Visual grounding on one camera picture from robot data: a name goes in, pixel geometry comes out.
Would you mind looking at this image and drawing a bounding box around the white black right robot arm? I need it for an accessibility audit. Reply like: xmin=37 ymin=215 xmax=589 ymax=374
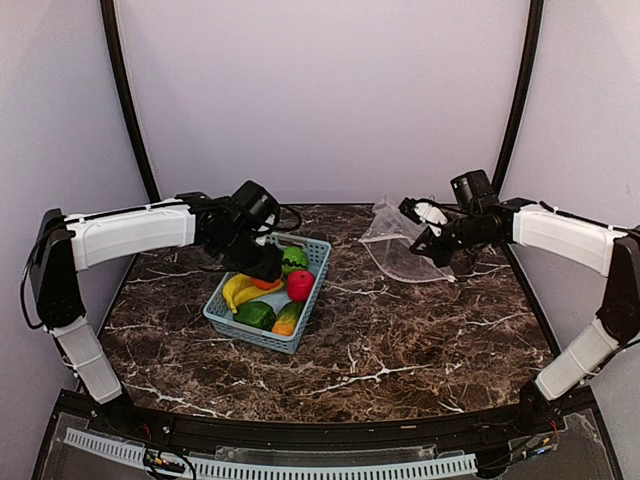
xmin=400 ymin=198 xmax=639 ymax=434

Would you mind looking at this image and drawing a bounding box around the white slotted cable duct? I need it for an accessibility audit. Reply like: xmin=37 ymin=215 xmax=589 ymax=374
xmin=64 ymin=427 xmax=477 ymax=480

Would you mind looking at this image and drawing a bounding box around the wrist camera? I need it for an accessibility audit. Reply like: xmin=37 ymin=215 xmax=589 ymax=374
xmin=450 ymin=169 xmax=495 ymax=206
xmin=231 ymin=180 xmax=280 ymax=230

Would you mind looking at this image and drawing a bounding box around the black right frame post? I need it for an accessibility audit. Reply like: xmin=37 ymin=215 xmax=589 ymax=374
xmin=492 ymin=0 xmax=545 ymax=193

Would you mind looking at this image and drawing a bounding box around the orange toy orange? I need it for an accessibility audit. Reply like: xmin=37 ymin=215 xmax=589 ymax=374
xmin=251 ymin=278 xmax=284 ymax=293

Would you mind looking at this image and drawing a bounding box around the black left frame post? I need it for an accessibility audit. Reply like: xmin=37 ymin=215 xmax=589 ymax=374
xmin=100 ymin=0 xmax=160 ymax=202

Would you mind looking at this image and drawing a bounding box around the light blue plastic basket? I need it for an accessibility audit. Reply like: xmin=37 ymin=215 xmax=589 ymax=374
xmin=203 ymin=232 xmax=332 ymax=354

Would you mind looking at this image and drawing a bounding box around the green toy watermelon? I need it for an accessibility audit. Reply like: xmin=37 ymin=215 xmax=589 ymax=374
xmin=282 ymin=246 xmax=309 ymax=277

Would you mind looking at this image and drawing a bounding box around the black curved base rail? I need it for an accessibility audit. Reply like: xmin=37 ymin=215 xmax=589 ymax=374
xmin=39 ymin=391 xmax=612 ymax=479

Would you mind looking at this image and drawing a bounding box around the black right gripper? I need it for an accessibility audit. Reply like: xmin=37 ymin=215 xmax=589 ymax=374
xmin=410 ymin=212 xmax=492 ymax=268

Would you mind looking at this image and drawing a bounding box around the green orange toy mango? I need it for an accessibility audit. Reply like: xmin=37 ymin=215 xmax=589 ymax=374
xmin=271 ymin=301 xmax=304 ymax=336

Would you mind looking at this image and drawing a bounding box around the yellow toy banana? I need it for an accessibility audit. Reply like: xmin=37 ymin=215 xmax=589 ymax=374
xmin=222 ymin=274 xmax=254 ymax=313
xmin=231 ymin=282 xmax=284 ymax=314

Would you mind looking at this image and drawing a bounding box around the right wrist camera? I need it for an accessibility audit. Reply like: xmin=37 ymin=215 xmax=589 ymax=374
xmin=450 ymin=169 xmax=495 ymax=206

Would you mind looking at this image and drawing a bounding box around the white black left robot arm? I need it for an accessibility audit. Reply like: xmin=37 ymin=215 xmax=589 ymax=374
xmin=20 ymin=182 xmax=283 ymax=436

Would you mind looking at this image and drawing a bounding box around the green toy bell pepper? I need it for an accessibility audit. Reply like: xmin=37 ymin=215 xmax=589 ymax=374
xmin=233 ymin=301 xmax=277 ymax=331

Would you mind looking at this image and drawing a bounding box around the black frame post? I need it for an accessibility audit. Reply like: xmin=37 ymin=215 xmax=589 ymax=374
xmin=100 ymin=0 xmax=160 ymax=202
xmin=492 ymin=0 xmax=545 ymax=193

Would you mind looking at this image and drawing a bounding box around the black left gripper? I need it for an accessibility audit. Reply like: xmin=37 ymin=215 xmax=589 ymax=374
xmin=214 ymin=228 xmax=285 ymax=283

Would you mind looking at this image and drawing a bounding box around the red toy apple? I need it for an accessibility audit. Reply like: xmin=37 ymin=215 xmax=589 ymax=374
xmin=287 ymin=270 xmax=315 ymax=302

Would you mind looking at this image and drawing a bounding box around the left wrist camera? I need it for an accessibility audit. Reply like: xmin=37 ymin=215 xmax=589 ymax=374
xmin=231 ymin=180 xmax=280 ymax=230

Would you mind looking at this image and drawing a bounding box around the clear zip top bag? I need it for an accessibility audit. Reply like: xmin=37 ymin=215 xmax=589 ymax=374
xmin=359 ymin=195 xmax=455 ymax=284

